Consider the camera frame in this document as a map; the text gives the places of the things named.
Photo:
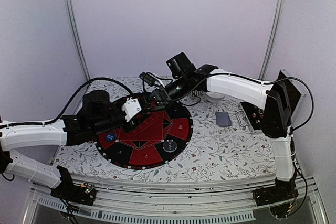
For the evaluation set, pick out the striped grey ceramic mug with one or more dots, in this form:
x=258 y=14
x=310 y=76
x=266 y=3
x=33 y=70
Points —
x=196 y=94

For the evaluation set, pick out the blue small blind button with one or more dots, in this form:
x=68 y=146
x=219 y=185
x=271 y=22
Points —
x=110 y=137

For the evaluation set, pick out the aluminium frame post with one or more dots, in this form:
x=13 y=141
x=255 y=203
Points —
x=76 y=38
x=272 y=39

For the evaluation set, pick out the round red black poker mat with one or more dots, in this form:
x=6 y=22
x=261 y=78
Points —
x=143 y=147

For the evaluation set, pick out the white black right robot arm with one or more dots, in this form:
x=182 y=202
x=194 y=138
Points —
x=271 y=97

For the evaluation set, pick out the aluminium front rail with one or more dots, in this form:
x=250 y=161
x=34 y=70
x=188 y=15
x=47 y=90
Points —
x=127 y=201

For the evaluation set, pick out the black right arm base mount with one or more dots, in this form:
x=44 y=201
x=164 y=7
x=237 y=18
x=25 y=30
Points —
x=286 y=202

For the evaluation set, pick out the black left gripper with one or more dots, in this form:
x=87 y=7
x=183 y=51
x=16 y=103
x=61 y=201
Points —
x=135 y=123

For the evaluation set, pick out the white ceramic bowl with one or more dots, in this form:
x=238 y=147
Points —
x=214 y=97

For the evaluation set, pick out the left aluminium frame post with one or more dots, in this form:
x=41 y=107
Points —
x=76 y=38

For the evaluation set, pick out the aluminium poker chip case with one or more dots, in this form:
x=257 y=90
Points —
x=250 y=117

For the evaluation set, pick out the right aluminium frame post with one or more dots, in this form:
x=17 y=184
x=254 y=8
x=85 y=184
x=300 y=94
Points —
x=272 y=39

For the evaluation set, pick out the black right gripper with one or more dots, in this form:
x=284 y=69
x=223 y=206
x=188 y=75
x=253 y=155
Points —
x=160 y=96

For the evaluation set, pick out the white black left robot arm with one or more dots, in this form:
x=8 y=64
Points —
x=97 y=115

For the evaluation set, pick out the blue playing card deck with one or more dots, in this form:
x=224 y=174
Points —
x=223 y=119

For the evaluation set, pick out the floral white table cloth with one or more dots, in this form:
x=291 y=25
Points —
x=214 y=153

